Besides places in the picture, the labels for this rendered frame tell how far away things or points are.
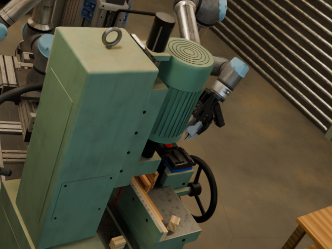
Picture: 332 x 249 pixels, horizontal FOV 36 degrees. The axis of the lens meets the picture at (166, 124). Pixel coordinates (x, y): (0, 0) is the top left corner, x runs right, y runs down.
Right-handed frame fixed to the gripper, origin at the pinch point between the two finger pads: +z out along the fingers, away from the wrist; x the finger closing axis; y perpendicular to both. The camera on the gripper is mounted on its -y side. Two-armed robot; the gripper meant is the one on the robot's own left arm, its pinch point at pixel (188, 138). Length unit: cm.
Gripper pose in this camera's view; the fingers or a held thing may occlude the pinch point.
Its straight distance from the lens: 195.1
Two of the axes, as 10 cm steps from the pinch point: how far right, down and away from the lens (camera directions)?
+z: -6.1, 7.9, 1.0
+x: 4.6, 4.5, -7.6
